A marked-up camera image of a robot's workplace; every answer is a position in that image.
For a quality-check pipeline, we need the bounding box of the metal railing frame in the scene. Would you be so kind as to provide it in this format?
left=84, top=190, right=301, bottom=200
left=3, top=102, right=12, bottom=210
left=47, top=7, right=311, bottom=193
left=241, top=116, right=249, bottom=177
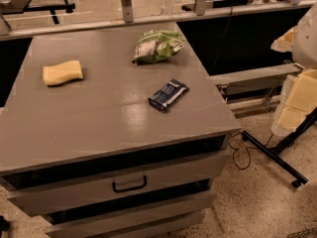
left=0, top=0, right=317, bottom=42

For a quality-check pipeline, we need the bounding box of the upper grey drawer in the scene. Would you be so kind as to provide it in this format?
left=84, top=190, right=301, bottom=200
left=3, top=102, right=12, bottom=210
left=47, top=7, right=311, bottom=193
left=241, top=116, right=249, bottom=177
left=8, top=150, right=229, bottom=216

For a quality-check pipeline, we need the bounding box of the black rolling stand base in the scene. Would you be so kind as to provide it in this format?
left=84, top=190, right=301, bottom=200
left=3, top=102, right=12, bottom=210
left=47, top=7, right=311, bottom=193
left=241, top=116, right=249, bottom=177
left=241, top=106, right=317, bottom=189

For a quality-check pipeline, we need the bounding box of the black floor cable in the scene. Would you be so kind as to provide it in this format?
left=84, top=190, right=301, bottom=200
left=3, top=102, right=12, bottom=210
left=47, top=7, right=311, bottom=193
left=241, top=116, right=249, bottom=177
left=228, top=131, right=275, bottom=171

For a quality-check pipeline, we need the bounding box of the grey drawer cabinet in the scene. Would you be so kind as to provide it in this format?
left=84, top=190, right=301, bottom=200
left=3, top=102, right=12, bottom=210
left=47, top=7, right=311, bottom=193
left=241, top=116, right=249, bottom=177
left=0, top=27, right=239, bottom=227

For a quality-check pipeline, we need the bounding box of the green chip bag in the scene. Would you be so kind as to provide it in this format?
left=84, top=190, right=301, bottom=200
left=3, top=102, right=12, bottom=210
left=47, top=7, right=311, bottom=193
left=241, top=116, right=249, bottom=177
left=133, top=30, right=185, bottom=63

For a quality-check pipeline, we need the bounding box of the lower grey drawer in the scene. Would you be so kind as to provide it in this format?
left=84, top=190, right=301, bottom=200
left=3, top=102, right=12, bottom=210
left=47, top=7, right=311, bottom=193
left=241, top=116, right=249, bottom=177
left=45, top=190, right=215, bottom=238

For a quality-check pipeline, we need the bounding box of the yellow sponge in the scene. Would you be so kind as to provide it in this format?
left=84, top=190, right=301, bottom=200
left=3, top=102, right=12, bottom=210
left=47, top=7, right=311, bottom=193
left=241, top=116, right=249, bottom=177
left=43, top=60, right=83, bottom=86

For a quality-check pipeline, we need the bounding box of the black drawer handle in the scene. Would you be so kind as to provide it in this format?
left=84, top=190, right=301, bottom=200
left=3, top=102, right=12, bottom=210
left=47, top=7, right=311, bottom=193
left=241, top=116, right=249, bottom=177
left=112, top=176, right=148, bottom=193

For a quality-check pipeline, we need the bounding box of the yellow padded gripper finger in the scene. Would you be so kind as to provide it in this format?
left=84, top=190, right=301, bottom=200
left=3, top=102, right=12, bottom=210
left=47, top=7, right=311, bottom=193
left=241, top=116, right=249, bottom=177
left=270, top=68, right=317, bottom=137
left=270, top=27, right=296, bottom=53

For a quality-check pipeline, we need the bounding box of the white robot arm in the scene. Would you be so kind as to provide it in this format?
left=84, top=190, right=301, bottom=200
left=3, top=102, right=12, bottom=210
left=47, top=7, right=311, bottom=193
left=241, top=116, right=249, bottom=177
left=271, top=5, right=317, bottom=136

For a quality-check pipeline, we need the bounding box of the blue rxbar blueberry wrapper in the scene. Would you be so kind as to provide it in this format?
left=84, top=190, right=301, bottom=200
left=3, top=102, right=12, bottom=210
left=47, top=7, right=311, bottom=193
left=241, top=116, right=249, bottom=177
left=148, top=78, right=189, bottom=113

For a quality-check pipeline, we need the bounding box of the grey drawer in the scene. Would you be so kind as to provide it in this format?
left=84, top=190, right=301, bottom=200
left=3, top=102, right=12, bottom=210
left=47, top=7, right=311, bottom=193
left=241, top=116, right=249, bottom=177
left=45, top=190, right=215, bottom=238
left=8, top=150, right=229, bottom=216

